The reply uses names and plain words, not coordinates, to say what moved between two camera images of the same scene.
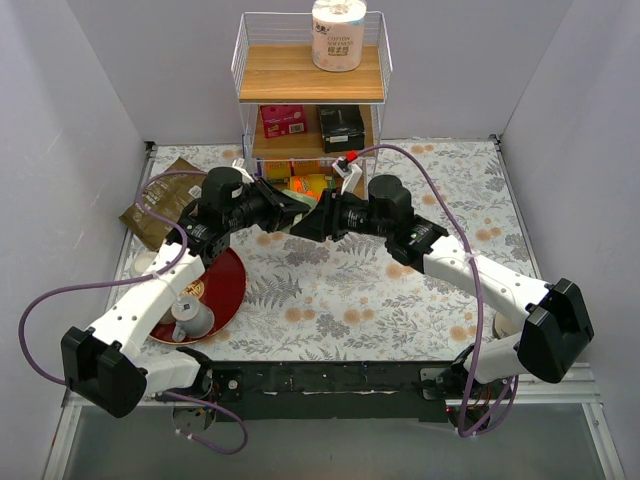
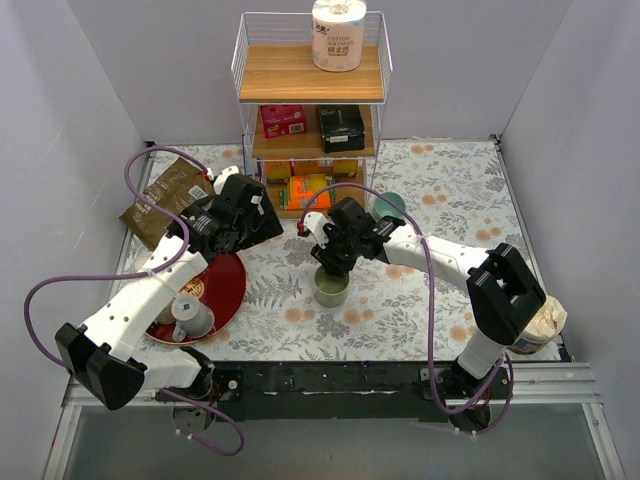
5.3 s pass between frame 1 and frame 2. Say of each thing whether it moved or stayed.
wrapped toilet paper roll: stayed
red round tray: stayed
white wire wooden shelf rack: stayed
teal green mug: moved
